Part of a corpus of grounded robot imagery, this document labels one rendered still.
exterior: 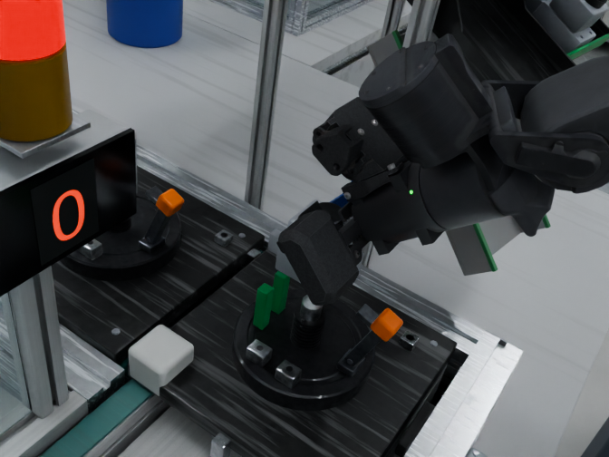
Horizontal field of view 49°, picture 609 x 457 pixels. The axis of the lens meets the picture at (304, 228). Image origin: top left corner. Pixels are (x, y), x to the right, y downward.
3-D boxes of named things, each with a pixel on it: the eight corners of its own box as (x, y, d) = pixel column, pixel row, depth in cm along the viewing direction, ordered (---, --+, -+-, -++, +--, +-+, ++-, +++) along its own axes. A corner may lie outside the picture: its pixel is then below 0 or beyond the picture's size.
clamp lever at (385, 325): (364, 359, 64) (405, 321, 58) (354, 373, 62) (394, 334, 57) (337, 334, 64) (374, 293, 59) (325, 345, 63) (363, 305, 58)
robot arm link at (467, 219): (569, 185, 47) (505, 87, 44) (556, 244, 44) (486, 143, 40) (483, 207, 52) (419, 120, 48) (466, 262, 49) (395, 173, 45)
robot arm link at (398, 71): (595, 111, 46) (512, -32, 41) (625, 175, 40) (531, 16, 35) (451, 187, 52) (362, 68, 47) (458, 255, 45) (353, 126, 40)
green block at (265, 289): (269, 324, 67) (275, 287, 63) (262, 330, 66) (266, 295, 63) (259, 317, 67) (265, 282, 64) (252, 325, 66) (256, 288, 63)
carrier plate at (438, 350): (453, 354, 72) (459, 341, 71) (337, 526, 56) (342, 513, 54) (274, 253, 81) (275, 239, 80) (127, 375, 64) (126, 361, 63)
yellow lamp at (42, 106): (91, 121, 41) (85, 45, 38) (21, 152, 37) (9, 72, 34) (35, 91, 43) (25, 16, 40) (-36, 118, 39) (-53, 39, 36)
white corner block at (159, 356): (195, 372, 66) (196, 344, 63) (162, 401, 63) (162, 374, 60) (159, 347, 67) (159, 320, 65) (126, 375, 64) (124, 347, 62)
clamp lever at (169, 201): (164, 240, 73) (186, 199, 68) (151, 249, 72) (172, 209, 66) (141, 218, 73) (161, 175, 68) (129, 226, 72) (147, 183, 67)
